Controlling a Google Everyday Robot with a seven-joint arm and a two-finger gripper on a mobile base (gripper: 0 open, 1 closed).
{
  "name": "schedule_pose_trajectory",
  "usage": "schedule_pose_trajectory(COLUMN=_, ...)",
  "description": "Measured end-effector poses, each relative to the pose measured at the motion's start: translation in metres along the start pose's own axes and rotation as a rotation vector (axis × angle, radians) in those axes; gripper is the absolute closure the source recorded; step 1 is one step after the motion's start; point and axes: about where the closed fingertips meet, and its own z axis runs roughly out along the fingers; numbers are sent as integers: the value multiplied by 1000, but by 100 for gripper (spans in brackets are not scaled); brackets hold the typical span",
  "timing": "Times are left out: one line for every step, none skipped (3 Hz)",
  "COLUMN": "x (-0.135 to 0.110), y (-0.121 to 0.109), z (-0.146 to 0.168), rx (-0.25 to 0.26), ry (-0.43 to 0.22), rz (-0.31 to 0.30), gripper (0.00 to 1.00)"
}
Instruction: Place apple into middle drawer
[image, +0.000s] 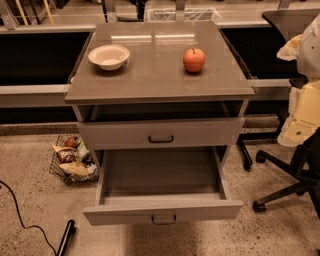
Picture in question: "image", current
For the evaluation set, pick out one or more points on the black cylindrical floor leg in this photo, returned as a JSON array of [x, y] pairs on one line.
[[66, 238]]

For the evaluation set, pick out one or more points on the grey drawer cabinet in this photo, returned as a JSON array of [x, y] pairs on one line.
[[154, 85]]

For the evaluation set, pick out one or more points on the black wire basket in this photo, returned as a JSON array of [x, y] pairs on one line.
[[84, 157]]

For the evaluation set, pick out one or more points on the clear plastic bin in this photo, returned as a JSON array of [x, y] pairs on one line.
[[189, 14]]

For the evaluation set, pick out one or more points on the red apple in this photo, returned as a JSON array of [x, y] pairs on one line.
[[194, 60]]

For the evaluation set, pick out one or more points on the yellow snack bag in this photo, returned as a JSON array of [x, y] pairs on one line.
[[74, 168]]

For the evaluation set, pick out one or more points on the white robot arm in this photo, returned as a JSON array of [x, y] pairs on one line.
[[308, 59]]

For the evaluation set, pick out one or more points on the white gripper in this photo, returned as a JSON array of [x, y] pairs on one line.
[[310, 55]]

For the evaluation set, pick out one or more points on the black office chair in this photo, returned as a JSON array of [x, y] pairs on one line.
[[305, 153]]

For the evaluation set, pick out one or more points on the closed grey upper drawer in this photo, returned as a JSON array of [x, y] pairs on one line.
[[160, 133]]

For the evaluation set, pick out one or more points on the red snack can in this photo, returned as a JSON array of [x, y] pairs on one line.
[[72, 141]]

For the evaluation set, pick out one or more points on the brown chip bag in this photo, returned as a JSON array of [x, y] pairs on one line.
[[65, 154]]

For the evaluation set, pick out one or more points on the white bowl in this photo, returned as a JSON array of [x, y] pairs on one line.
[[109, 57]]

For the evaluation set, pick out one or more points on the open grey lower drawer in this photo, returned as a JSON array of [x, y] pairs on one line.
[[161, 187]]

